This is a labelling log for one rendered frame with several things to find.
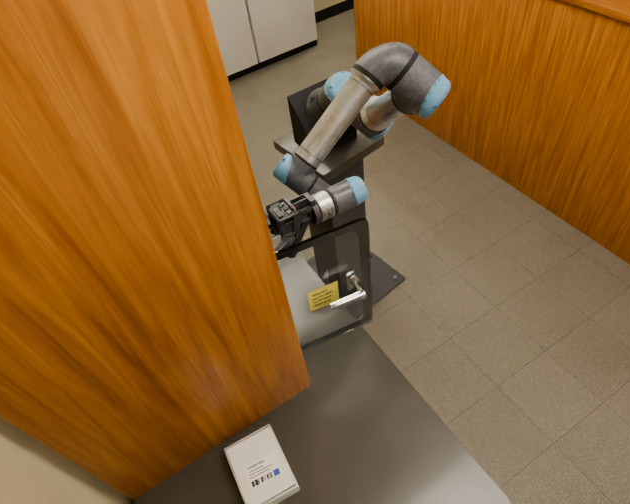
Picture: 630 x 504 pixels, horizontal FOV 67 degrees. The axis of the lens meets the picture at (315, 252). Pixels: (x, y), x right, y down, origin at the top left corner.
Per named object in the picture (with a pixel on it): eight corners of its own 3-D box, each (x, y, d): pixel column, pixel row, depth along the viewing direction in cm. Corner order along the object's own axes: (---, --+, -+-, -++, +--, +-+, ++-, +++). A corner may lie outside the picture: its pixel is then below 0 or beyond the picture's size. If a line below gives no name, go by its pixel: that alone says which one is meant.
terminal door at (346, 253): (266, 365, 124) (228, 270, 93) (371, 319, 129) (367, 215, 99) (267, 367, 123) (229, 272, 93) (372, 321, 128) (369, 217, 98)
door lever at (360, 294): (322, 297, 111) (321, 290, 109) (359, 281, 113) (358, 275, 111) (332, 314, 108) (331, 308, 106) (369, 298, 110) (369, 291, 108)
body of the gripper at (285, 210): (262, 206, 117) (304, 187, 121) (266, 230, 123) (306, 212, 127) (277, 223, 112) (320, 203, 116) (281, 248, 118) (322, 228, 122)
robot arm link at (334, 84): (328, 76, 172) (341, 60, 159) (357, 99, 175) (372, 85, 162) (311, 101, 169) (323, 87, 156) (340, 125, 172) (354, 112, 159)
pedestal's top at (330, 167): (332, 114, 209) (331, 106, 206) (384, 144, 192) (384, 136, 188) (274, 148, 198) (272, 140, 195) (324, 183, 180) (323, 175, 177)
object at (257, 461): (252, 519, 105) (248, 515, 102) (227, 453, 115) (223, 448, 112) (300, 490, 108) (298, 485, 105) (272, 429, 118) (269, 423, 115)
